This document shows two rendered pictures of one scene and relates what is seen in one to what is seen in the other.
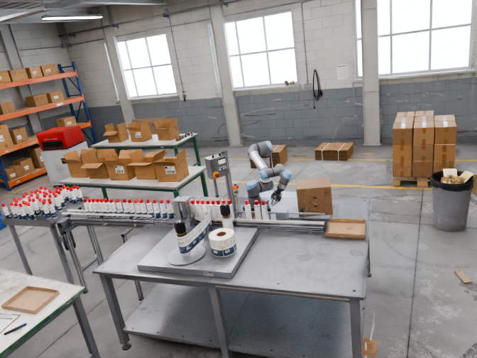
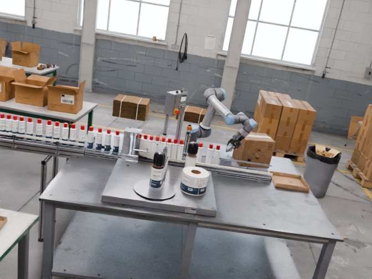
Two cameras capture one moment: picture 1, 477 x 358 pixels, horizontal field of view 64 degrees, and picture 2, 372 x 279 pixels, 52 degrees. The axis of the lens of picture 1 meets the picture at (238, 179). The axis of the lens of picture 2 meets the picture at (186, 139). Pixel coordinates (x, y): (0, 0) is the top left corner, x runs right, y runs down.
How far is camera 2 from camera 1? 1.50 m
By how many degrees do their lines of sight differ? 24
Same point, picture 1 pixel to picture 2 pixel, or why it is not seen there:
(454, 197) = (326, 169)
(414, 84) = (268, 69)
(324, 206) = (264, 159)
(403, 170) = not seen: hidden behind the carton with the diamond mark
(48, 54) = not seen: outside the picture
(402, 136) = (273, 110)
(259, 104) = (120, 52)
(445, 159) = (301, 137)
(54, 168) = not seen: outside the picture
